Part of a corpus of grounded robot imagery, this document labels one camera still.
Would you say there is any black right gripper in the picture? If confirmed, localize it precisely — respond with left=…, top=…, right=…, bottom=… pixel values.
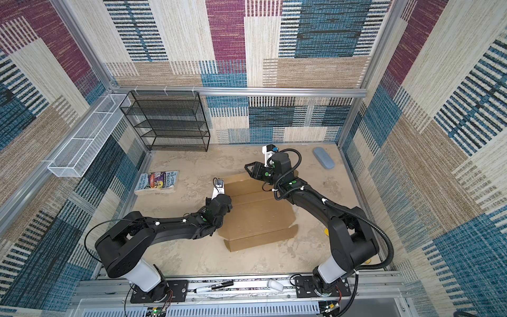
left=244, top=161, right=281, bottom=185

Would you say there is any brown cardboard box sheet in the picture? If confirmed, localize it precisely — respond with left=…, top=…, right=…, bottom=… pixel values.
left=218, top=173, right=298, bottom=252

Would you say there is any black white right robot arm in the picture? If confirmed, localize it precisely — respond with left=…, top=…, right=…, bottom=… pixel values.
left=244, top=149, right=380, bottom=295

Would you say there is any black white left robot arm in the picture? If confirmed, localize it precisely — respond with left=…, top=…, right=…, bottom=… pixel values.
left=95, top=194, right=232, bottom=302

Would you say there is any blue-grey glasses case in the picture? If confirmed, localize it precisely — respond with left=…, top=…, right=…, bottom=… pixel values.
left=312, top=147, right=335, bottom=170

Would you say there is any colourful paperback book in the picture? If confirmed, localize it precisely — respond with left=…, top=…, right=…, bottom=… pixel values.
left=134, top=170, right=179, bottom=195

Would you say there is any black white marker pen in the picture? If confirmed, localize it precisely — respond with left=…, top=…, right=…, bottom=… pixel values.
left=194, top=280, right=234, bottom=294

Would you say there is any small white plastic piece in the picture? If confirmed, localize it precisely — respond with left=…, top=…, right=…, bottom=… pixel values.
left=267, top=279, right=285, bottom=293

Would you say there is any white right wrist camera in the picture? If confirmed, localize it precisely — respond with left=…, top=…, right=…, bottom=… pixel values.
left=262, top=144, right=278, bottom=167

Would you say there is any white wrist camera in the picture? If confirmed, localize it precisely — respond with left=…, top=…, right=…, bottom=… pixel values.
left=262, top=144, right=278, bottom=167
left=211, top=178, right=225, bottom=199

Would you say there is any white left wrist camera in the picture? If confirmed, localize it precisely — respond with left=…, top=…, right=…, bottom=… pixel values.
left=211, top=178, right=225, bottom=199

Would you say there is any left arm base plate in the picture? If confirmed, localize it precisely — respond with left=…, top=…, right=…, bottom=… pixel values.
left=129, top=280, right=188, bottom=304

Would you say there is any black wire shelf rack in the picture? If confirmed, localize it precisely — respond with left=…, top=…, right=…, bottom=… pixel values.
left=120, top=91, right=211, bottom=152

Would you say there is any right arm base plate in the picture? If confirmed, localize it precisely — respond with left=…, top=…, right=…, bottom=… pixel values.
left=289, top=274, right=352, bottom=298

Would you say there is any white wire mesh basket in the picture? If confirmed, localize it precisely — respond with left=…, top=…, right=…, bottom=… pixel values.
left=48, top=94, right=126, bottom=178

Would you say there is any black corrugated cable conduit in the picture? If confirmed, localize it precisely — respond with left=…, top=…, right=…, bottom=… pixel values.
left=269, top=148, right=396, bottom=317

